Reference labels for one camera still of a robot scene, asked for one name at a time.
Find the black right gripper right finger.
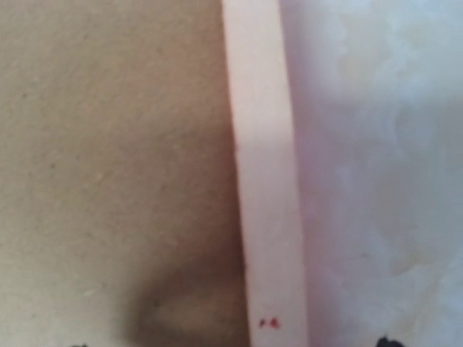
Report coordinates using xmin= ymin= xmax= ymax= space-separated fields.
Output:
xmin=375 ymin=336 xmax=404 ymax=347

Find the wooden picture frame red edge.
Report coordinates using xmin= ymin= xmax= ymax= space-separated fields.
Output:
xmin=223 ymin=1 xmax=309 ymax=346

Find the brown cardboard backing board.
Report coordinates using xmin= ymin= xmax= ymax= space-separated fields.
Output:
xmin=1 ymin=1 xmax=249 ymax=346

